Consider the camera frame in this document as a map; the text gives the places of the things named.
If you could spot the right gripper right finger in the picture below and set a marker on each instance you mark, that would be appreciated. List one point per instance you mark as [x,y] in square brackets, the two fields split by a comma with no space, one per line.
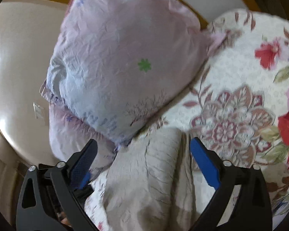
[241,199]

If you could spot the lilac pillow right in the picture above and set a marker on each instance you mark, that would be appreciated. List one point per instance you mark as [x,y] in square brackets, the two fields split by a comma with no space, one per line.
[117,62]

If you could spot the pink pillow left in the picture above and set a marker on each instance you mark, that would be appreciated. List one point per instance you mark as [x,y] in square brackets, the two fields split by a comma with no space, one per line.
[68,135]

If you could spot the beige knitted sweater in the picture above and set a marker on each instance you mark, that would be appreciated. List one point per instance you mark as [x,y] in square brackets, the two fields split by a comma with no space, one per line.
[150,184]

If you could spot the floral quilted bedspread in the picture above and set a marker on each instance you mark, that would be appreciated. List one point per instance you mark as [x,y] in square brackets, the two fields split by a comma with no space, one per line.
[238,106]

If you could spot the cream wooden headboard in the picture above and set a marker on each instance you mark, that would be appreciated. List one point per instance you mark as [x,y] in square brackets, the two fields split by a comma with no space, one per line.
[29,30]

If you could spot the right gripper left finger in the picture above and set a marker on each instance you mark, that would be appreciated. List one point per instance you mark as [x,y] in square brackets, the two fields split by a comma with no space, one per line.
[53,197]

